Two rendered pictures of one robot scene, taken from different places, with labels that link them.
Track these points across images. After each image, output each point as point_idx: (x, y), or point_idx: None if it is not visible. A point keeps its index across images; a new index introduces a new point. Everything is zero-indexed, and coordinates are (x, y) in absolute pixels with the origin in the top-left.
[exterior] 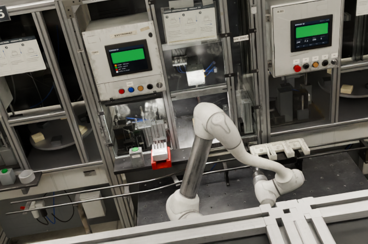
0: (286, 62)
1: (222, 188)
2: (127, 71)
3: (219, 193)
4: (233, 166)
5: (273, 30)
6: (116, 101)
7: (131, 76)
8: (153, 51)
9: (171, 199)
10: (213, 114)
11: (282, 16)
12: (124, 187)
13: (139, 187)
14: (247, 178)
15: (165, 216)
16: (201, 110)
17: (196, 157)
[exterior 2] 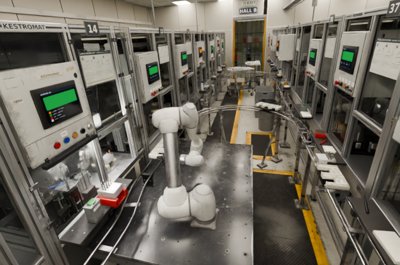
0: (148, 92)
1: (153, 189)
2: (63, 117)
3: (157, 192)
4: None
5: (140, 71)
6: (58, 158)
7: (64, 124)
8: (80, 93)
9: (170, 199)
10: (179, 108)
11: (142, 61)
12: (99, 249)
13: (94, 248)
14: (156, 175)
15: (152, 232)
16: (166, 112)
17: (176, 149)
